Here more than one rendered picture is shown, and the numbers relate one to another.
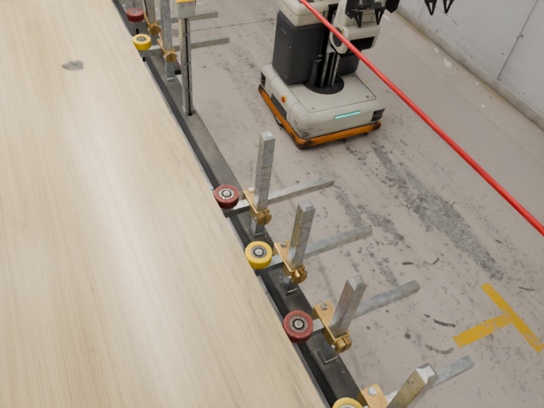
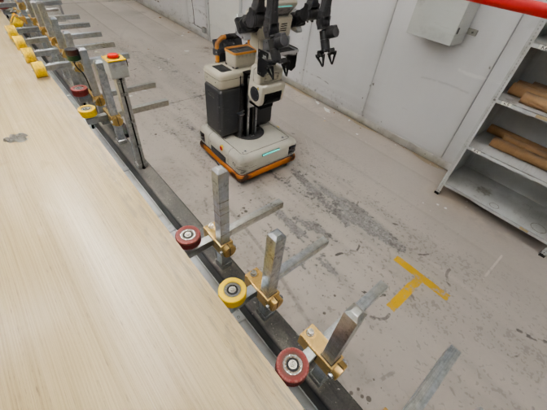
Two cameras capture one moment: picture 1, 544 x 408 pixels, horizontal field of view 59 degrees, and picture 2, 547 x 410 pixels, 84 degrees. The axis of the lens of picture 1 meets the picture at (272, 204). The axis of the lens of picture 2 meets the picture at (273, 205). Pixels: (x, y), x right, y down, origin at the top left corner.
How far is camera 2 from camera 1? 0.53 m
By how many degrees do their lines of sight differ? 10
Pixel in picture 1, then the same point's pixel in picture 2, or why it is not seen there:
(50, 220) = not seen: outside the picture
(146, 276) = (108, 351)
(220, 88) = (170, 148)
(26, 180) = not seen: outside the picture
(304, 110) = (238, 153)
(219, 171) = (178, 212)
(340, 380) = (338, 399)
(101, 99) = (47, 165)
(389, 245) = not seen: hidden behind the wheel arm
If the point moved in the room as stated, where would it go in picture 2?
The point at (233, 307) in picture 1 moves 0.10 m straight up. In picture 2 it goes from (217, 363) to (216, 346)
